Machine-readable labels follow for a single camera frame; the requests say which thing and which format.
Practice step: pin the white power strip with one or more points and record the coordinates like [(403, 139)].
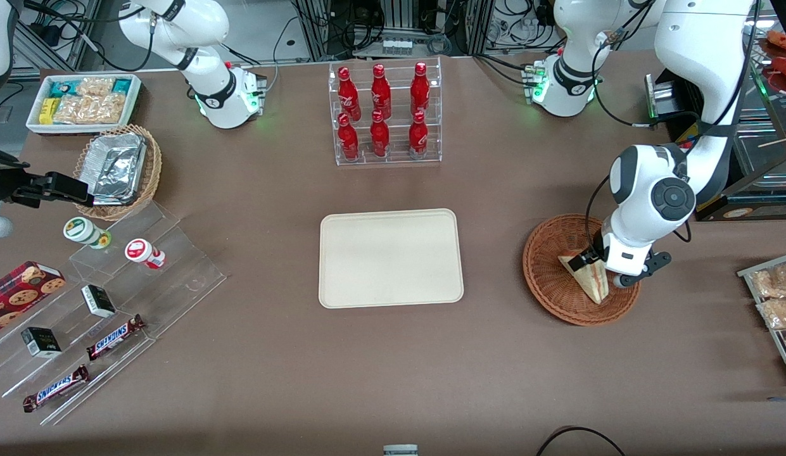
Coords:
[(396, 46)]

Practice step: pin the silver foil container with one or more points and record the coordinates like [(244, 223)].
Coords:
[(114, 166)]

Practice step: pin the white snack bin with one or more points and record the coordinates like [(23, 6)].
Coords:
[(35, 123)]

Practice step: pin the clear cracker bag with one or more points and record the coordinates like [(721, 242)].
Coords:
[(90, 109), (95, 86)]

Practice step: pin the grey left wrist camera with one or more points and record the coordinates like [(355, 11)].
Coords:
[(646, 266)]

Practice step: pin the brown wicker basket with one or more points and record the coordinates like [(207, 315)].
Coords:
[(551, 278)]

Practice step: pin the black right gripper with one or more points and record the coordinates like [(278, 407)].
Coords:
[(6, 183)]

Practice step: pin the green snack packet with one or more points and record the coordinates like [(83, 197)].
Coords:
[(62, 87)]

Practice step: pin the black food warmer machine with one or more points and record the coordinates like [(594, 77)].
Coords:
[(773, 206)]

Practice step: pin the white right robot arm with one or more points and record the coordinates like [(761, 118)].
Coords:
[(209, 95)]

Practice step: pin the red lid yogurt cup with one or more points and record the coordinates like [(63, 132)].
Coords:
[(140, 251)]

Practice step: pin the light wicker basket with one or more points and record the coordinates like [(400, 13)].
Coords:
[(153, 168)]

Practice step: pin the grey device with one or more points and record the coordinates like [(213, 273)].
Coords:
[(400, 450)]

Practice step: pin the teal snack packet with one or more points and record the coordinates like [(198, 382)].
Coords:
[(121, 85)]

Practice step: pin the red cookie box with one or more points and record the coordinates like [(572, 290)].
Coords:
[(22, 291)]

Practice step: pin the small black box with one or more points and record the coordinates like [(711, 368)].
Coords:
[(99, 301), (40, 342)]

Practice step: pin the triangular sandwich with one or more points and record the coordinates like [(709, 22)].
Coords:
[(592, 284)]

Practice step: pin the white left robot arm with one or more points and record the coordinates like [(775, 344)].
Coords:
[(684, 38)]

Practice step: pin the snickers bar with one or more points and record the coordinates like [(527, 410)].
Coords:
[(56, 388), (114, 337)]

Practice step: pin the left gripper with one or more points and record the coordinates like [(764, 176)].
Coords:
[(596, 246)]

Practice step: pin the clear pastry bag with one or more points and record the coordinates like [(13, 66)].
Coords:
[(779, 313), (773, 282)]

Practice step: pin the cream plastic tray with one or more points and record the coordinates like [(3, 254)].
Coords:
[(390, 258)]

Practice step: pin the clear acrylic bottle rack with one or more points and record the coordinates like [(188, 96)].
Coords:
[(396, 158)]

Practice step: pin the aluminium frame rack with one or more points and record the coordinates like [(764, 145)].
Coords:
[(316, 31)]

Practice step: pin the yellow snack packet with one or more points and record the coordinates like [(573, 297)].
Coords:
[(47, 109)]

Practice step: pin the green lid yogurt cup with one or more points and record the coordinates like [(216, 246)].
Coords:
[(82, 230)]

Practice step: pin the red cola bottle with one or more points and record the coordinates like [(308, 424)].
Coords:
[(347, 92), (348, 139), (418, 136), (379, 136), (420, 88), (380, 90)]

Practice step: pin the tray of packaged snacks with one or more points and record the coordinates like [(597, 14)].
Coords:
[(750, 273)]

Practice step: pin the clear acrylic stepped display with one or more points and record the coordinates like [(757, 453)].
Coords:
[(177, 272)]

